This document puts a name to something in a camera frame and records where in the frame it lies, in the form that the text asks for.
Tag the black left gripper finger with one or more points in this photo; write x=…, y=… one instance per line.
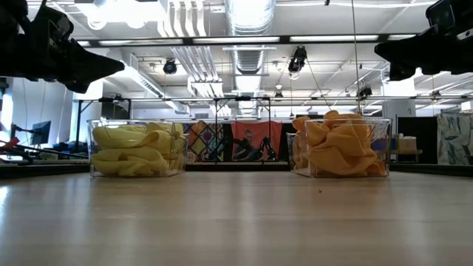
x=79, y=83
x=92, y=66

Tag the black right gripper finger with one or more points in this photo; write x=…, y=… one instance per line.
x=403, y=70
x=410, y=50

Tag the clear plastic basket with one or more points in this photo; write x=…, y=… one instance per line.
x=97, y=123
x=388, y=133

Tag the black computer monitor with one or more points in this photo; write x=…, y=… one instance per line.
x=41, y=132

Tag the black standing panel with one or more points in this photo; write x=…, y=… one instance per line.
x=425, y=136

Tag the cardboard box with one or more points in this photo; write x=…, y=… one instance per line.
x=406, y=144

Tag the leaf-print curtain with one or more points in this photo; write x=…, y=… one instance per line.
x=454, y=140

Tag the small red object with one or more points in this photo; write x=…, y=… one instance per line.
x=9, y=143

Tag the white ceiling conduit bundle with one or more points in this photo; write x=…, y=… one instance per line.
x=196, y=55

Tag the colourful patchwork quilt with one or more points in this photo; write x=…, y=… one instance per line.
x=201, y=136

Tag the red hanging cloth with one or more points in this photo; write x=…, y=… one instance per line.
x=266, y=127

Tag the person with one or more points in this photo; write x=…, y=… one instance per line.
x=247, y=146

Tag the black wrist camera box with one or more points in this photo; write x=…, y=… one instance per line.
x=55, y=29
x=439, y=14

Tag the black ceiling-mounted camera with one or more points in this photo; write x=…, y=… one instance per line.
x=297, y=59
x=170, y=67
x=365, y=92

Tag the white rectangular air duct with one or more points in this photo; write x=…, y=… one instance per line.
x=140, y=85

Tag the black diagonal frame strut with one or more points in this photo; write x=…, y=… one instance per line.
x=51, y=150

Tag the black metal workstation frame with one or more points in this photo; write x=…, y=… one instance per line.
x=184, y=99

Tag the black overhead frame bar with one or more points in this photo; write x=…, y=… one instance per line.
x=236, y=39

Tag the silver ventilation duct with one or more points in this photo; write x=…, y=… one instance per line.
x=249, y=55

